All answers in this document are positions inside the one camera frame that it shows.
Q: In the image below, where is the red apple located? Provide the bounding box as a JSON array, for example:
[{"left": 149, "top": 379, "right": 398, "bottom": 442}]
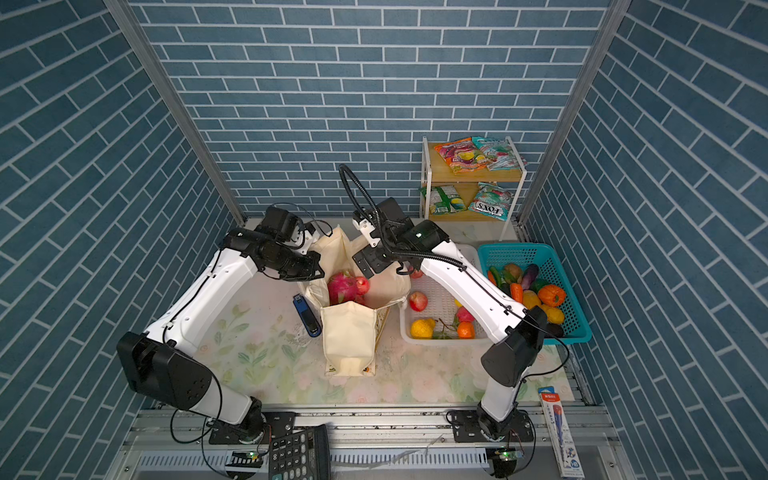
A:
[
  {"left": 355, "top": 276, "right": 370, "bottom": 295},
  {"left": 408, "top": 291, "right": 428, "bottom": 312}
]

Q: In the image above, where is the pink dragon fruit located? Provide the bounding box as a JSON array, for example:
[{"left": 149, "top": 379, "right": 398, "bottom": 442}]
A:
[{"left": 327, "top": 272, "right": 358, "bottom": 306}]

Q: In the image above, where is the cream floral tote bag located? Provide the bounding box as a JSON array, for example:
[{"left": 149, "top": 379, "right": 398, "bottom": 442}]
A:
[{"left": 299, "top": 227, "right": 411, "bottom": 377}]

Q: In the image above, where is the colourful snack bag top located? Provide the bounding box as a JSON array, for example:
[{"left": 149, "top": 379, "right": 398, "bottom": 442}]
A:
[{"left": 432, "top": 137, "right": 497, "bottom": 174}]

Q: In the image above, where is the teal snack bag top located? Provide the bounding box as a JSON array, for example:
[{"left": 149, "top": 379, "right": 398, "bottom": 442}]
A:
[{"left": 472, "top": 137, "right": 525, "bottom": 171}]

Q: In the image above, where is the yellow potato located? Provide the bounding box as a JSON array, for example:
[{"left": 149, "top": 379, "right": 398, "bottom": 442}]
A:
[{"left": 522, "top": 290, "right": 542, "bottom": 310}]

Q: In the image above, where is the orange pumpkin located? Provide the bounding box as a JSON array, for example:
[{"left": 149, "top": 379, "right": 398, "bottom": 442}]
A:
[{"left": 537, "top": 284, "right": 567, "bottom": 308}]

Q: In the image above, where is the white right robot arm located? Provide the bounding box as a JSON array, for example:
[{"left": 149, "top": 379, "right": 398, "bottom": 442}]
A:
[{"left": 354, "top": 198, "right": 548, "bottom": 423}]

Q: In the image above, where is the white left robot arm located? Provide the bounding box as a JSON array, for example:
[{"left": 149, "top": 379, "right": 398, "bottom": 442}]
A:
[{"left": 117, "top": 228, "right": 324, "bottom": 439}]

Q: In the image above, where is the green snack bag lower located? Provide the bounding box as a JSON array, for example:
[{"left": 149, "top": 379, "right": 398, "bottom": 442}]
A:
[{"left": 420, "top": 185, "right": 467, "bottom": 216}]

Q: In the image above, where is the teal foxs candy bag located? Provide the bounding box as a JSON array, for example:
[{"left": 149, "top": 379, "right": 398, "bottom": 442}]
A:
[{"left": 468, "top": 182, "right": 514, "bottom": 221}]

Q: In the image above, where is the white plastic fruit basket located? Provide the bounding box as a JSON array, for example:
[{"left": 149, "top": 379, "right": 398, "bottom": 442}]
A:
[{"left": 399, "top": 275, "right": 490, "bottom": 347}]

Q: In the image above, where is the blue stapler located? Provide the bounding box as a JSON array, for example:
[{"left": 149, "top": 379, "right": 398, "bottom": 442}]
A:
[{"left": 293, "top": 294, "right": 322, "bottom": 338}]

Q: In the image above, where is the yellow lemon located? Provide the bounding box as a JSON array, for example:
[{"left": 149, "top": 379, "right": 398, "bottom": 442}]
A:
[{"left": 410, "top": 318, "right": 436, "bottom": 340}]

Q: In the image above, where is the floral table mat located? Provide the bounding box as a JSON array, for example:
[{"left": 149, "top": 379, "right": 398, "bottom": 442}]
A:
[{"left": 191, "top": 263, "right": 577, "bottom": 406}]

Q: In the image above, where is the white wooden shelf rack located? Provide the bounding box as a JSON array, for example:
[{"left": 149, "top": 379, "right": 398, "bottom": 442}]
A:
[{"left": 419, "top": 136, "right": 528, "bottom": 241}]

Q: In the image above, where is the small orange fruit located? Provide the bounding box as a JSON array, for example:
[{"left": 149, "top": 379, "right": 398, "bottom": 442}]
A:
[{"left": 456, "top": 322, "right": 476, "bottom": 339}]

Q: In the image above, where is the orange carrot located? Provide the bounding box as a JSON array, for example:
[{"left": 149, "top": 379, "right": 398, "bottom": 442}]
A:
[{"left": 510, "top": 283, "right": 524, "bottom": 303}]

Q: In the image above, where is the purple eggplant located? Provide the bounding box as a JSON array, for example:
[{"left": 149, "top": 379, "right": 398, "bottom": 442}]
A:
[{"left": 518, "top": 264, "right": 539, "bottom": 290}]

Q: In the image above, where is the teal plastic vegetable basket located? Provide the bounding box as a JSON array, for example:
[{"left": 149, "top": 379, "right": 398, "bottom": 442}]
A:
[{"left": 478, "top": 243, "right": 592, "bottom": 345}]

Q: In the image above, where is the black calculator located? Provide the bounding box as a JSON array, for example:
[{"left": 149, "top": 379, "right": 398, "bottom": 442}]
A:
[{"left": 268, "top": 424, "right": 332, "bottom": 480}]

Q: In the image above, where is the white toothpaste box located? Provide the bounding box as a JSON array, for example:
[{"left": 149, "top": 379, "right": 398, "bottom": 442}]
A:
[{"left": 538, "top": 386, "right": 585, "bottom": 479}]

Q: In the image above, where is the aluminium corner post right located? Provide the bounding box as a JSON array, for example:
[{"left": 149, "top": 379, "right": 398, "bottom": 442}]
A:
[{"left": 517, "top": 0, "right": 631, "bottom": 229}]

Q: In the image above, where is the aluminium corner post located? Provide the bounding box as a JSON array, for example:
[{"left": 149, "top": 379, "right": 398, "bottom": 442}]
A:
[
  {"left": 104, "top": 0, "right": 247, "bottom": 226},
  {"left": 517, "top": 0, "right": 631, "bottom": 229}
]

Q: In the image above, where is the aluminium corner post left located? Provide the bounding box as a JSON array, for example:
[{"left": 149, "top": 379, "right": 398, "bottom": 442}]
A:
[{"left": 104, "top": 0, "right": 247, "bottom": 226}]

